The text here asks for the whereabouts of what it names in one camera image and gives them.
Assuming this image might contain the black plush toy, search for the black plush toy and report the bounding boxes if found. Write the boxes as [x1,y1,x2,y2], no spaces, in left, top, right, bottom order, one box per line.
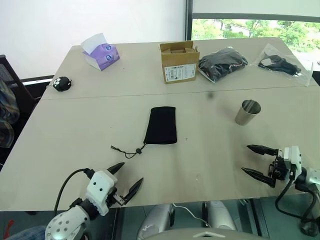
[49,75,74,93]

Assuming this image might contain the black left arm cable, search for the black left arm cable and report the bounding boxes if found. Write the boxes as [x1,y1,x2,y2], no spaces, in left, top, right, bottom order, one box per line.
[53,168,96,213]

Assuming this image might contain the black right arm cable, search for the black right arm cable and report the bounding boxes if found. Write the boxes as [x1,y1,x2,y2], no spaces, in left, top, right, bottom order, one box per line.
[275,164,320,238]

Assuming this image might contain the clear bag with black cables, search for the clear bag with black cables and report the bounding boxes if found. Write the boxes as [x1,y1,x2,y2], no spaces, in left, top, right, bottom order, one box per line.
[251,43,314,88]

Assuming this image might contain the grey robot torso edge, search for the grey robot torso edge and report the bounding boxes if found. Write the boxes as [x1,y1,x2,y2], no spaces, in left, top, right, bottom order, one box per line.
[141,225,261,240]

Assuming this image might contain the purple tissue box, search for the purple tissue box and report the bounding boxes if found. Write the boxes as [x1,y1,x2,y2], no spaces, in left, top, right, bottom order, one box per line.
[80,32,121,73]

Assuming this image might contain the black drawstring pouch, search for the black drawstring pouch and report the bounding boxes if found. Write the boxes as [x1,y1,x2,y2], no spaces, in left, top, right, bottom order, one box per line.
[110,106,179,159]

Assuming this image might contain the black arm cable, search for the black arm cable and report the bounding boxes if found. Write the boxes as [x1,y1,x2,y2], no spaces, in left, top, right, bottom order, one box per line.
[53,168,96,213]
[275,164,320,238]

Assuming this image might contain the thin white cable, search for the thin white cable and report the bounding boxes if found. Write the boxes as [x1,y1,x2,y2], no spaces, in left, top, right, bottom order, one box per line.
[171,203,209,227]

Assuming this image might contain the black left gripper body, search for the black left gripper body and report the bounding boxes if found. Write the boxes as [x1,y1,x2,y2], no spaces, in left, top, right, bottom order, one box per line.
[106,184,126,207]

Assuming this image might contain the brown cardboard box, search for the brown cardboard box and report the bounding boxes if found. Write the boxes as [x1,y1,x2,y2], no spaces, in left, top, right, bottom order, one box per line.
[159,40,201,85]

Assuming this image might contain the window with green trees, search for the window with green trees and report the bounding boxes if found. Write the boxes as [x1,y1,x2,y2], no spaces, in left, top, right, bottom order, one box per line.
[185,0,320,66]

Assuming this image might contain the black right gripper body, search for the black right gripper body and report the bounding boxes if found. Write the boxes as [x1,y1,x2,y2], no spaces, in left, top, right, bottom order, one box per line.
[267,155,289,182]

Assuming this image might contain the blue denim cloth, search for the blue denim cloth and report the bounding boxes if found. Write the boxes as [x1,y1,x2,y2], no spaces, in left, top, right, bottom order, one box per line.
[0,224,48,240]

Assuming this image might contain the dark chair with red frame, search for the dark chair with red frame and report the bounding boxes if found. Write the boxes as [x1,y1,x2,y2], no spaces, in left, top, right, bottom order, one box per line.
[0,54,43,121]

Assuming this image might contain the white roller blind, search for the white roller blind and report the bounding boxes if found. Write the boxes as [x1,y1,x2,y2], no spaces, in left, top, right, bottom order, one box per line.
[192,0,320,20]

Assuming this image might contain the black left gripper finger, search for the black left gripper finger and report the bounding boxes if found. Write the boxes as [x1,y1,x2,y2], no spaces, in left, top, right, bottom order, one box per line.
[124,177,145,204]
[106,162,125,176]

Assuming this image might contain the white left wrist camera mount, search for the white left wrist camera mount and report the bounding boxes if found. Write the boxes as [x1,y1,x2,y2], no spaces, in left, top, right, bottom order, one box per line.
[85,170,119,216]

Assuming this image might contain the plastic bag of black cloth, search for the plastic bag of black cloth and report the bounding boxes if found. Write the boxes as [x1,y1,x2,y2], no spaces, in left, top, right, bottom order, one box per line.
[198,46,249,84]

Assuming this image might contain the silver rounded robot leg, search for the silver rounded robot leg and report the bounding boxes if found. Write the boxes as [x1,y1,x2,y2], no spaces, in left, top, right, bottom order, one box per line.
[201,199,237,232]
[136,203,176,240]

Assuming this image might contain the stainless steel cup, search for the stainless steel cup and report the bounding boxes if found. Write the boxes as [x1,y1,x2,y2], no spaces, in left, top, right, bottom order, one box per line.
[234,99,262,126]

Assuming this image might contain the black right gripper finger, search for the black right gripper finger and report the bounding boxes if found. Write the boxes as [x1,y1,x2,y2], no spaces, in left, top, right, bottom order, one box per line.
[240,167,277,189]
[246,144,280,156]

